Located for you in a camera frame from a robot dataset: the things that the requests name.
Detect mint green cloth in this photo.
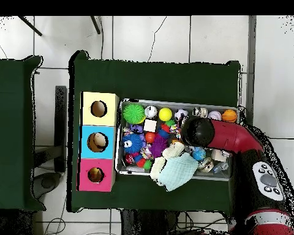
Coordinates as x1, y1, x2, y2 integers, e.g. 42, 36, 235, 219
156, 152, 199, 192

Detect wooden box three holes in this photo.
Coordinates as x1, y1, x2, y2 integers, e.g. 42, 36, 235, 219
78, 91, 120, 193

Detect pale wooden cube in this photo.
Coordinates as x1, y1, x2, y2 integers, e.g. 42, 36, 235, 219
143, 119, 158, 133

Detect small silver can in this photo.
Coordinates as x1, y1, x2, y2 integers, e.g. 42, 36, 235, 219
144, 105, 159, 119

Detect purple spiky toy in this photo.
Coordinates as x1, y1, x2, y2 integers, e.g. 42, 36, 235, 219
149, 135, 169, 159

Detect dark blue spiky ball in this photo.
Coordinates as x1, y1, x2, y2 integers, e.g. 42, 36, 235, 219
121, 133, 145, 154

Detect plain green spiky ball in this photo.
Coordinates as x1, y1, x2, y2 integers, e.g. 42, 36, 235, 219
122, 102, 146, 125

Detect yellow ball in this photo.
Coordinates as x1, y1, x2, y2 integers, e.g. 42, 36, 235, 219
159, 107, 173, 122

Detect black white soccer ball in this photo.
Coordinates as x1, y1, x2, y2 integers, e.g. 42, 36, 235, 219
174, 108, 189, 122

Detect blue globe ball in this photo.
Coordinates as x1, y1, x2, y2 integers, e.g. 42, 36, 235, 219
192, 146, 206, 162

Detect white baseball toy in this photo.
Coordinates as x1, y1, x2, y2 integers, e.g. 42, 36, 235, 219
208, 110, 223, 122

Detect orange basketball toy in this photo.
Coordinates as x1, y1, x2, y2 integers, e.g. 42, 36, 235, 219
222, 109, 238, 124

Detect black flat panel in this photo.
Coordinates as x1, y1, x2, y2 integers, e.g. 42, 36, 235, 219
55, 85, 68, 173

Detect black tripod leg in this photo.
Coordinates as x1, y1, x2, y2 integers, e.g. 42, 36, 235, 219
90, 15, 101, 35
18, 15, 42, 37

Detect dark green side table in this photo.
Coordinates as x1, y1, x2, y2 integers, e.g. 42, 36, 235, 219
0, 55, 45, 211

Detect shallow wire mesh bin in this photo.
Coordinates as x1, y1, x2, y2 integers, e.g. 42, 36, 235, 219
115, 100, 238, 182

